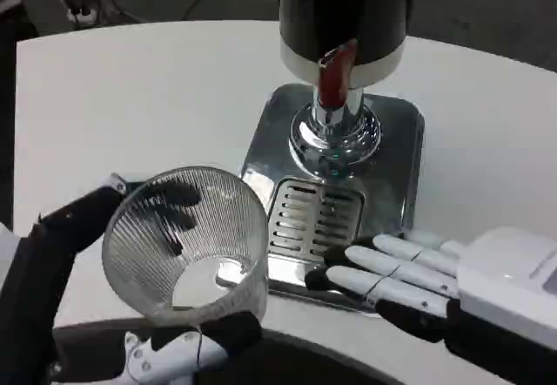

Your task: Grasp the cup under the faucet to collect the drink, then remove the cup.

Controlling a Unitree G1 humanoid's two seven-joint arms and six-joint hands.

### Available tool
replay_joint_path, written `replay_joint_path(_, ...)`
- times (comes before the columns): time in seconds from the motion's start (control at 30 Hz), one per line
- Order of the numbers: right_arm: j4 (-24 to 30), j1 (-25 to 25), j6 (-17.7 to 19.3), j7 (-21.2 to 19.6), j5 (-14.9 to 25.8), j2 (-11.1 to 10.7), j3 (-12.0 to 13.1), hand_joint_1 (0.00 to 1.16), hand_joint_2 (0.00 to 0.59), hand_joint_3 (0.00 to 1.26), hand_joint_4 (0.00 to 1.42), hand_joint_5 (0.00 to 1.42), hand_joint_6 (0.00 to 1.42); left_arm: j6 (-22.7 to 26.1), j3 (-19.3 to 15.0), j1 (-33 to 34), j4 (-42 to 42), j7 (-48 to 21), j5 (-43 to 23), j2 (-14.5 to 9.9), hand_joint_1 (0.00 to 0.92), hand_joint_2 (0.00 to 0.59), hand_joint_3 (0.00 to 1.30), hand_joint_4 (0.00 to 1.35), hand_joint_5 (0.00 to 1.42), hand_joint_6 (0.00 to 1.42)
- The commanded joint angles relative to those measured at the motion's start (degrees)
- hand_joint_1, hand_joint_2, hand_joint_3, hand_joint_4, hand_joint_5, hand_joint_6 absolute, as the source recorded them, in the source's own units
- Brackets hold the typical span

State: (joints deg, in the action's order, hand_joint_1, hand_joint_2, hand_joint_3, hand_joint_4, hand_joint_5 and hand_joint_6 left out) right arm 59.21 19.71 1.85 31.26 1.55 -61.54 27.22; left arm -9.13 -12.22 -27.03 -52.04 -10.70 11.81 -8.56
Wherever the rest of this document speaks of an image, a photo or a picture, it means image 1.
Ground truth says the steel drip tray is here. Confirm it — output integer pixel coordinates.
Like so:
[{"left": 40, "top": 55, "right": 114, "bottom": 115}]
[{"left": 238, "top": 83, "right": 426, "bottom": 314}]

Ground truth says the black drink dispenser chrome column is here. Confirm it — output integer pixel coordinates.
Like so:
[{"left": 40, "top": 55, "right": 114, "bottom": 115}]
[{"left": 278, "top": 0, "right": 411, "bottom": 178}]

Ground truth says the clear ribbed glass cup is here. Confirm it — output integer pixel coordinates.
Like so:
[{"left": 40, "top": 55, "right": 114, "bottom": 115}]
[{"left": 102, "top": 165, "right": 270, "bottom": 328}]

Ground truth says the white power strip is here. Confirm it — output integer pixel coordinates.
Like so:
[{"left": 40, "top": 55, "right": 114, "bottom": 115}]
[{"left": 64, "top": 3, "right": 99, "bottom": 24}]

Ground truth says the red dispenser tap handle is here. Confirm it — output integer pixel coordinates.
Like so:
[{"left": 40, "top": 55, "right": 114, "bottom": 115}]
[{"left": 317, "top": 38, "right": 359, "bottom": 110}]

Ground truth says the slotted steel tray grid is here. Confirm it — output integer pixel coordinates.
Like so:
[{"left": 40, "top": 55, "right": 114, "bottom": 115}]
[{"left": 265, "top": 177, "right": 366, "bottom": 260}]

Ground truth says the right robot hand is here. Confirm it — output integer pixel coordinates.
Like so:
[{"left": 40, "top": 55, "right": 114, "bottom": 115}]
[{"left": 304, "top": 226, "right": 557, "bottom": 385}]

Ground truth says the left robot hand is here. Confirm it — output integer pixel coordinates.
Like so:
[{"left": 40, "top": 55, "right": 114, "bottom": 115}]
[{"left": 0, "top": 172, "right": 264, "bottom": 385}]

